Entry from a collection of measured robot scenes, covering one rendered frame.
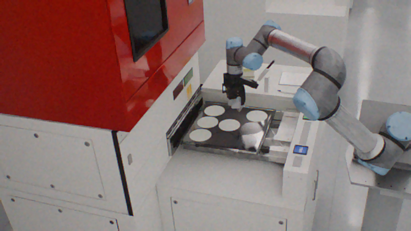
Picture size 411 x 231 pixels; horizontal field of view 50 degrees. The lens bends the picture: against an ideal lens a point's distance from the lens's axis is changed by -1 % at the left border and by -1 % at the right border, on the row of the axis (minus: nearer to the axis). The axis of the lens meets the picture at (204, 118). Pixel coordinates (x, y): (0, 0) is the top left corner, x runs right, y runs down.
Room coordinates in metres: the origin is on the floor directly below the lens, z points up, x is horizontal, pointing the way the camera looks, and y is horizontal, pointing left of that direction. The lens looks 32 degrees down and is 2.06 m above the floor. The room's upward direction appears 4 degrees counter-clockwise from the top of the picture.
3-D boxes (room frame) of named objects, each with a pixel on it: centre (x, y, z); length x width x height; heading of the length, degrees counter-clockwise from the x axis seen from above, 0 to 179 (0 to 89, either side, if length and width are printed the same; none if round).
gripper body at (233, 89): (1.77, -0.14, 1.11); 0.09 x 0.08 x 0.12; 112
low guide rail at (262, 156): (1.62, -0.13, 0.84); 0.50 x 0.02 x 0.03; 69
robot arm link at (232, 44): (1.77, -0.15, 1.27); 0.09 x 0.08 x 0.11; 30
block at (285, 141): (1.61, -0.34, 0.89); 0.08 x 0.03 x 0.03; 69
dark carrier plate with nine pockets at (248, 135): (1.76, -0.11, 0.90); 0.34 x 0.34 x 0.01; 69
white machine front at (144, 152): (1.66, 0.17, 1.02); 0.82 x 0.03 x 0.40; 159
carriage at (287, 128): (1.68, -0.37, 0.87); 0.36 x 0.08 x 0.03; 159
